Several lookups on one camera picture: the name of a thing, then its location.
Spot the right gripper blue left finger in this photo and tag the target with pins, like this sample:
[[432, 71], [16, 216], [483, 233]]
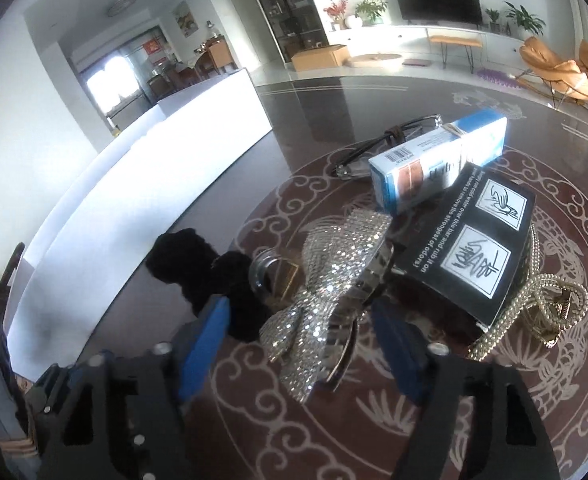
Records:
[[197, 344]]

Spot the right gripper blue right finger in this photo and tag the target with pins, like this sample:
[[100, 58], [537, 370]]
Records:
[[404, 348]]

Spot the silver sequin bow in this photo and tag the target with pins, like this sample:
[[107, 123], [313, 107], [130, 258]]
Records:
[[314, 337]]

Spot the white sorting bin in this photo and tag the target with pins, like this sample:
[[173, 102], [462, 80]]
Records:
[[101, 229]]

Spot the black cloth bundle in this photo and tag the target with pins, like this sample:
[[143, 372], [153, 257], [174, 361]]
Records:
[[184, 258]]

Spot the black printed box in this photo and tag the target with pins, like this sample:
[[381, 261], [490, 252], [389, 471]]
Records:
[[469, 251]]

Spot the blue white carton box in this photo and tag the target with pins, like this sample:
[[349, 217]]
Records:
[[418, 169]]

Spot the black eyeglasses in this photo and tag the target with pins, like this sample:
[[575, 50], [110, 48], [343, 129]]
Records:
[[355, 165]]

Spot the cardboard box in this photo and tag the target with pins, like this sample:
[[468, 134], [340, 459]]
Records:
[[319, 58]]

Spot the wooden bench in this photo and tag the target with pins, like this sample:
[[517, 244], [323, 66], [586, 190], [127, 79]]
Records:
[[468, 44]]

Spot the orange lounge chair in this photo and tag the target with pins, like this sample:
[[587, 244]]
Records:
[[563, 79]]

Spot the red flower vase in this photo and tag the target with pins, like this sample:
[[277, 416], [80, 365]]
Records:
[[336, 11]]

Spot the green potted plant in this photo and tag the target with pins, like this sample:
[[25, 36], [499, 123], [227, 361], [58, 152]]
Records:
[[371, 12]]

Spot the dark display cabinet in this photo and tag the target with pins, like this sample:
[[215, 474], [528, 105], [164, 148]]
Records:
[[295, 26]]

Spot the leafy floor plant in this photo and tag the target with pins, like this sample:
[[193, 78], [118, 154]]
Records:
[[528, 22]]

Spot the black television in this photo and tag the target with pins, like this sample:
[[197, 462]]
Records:
[[455, 11]]

